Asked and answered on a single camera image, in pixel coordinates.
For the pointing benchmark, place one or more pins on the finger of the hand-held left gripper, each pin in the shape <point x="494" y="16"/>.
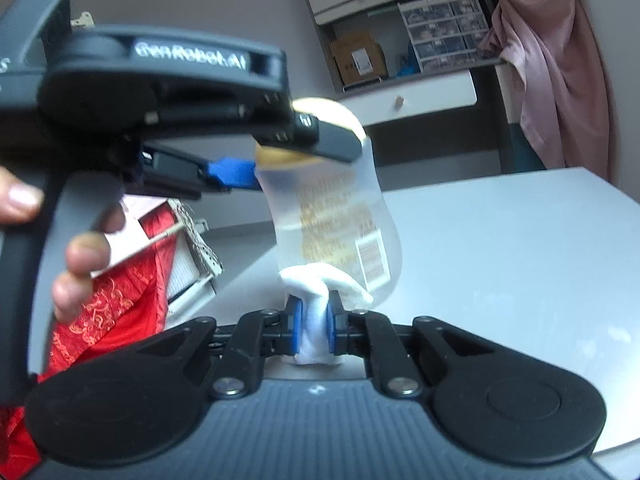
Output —
<point x="335" y="142"/>
<point x="235" y="172"/>

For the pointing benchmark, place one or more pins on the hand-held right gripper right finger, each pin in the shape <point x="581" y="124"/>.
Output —
<point x="331" y="325"/>

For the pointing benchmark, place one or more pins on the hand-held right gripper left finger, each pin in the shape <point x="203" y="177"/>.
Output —
<point x="298" y="327"/>

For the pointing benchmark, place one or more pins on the white cloth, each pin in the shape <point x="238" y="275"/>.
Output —
<point x="314" y="327"/>

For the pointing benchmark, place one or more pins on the person's left hand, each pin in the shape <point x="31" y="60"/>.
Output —
<point x="87" y="255"/>

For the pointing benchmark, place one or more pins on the cardboard box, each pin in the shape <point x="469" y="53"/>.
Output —
<point x="357" y="57"/>

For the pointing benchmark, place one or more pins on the white mesh rack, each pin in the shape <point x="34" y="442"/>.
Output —
<point x="192" y="260"/>

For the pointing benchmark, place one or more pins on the white desk drawer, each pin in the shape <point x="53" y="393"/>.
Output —
<point x="425" y="97"/>

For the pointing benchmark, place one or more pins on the grey desk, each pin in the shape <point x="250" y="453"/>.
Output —
<point x="440" y="142"/>

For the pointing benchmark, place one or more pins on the blue plastic bag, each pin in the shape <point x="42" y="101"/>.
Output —
<point x="407" y="62"/>

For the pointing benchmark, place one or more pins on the clear plastic drawer organizer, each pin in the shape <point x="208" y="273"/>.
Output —
<point x="445" y="27"/>

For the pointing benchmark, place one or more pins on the red patterned cloth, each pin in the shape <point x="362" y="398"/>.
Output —
<point x="115" y="310"/>

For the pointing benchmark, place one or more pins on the pink curtain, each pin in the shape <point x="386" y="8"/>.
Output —
<point x="555" y="70"/>

